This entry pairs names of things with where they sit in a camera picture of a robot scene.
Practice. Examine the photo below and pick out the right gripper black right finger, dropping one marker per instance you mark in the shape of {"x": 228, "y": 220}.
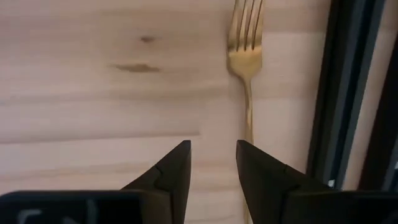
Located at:
{"x": 264, "y": 183}

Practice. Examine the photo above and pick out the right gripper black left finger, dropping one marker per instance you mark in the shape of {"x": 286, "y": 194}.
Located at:
{"x": 172, "y": 174}

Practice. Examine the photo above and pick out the gold fork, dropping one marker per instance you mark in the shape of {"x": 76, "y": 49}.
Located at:
{"x": 245, "y": 62}

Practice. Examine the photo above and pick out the black metal table frame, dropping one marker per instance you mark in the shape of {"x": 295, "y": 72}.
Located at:
{"x": 335, "y": 93}

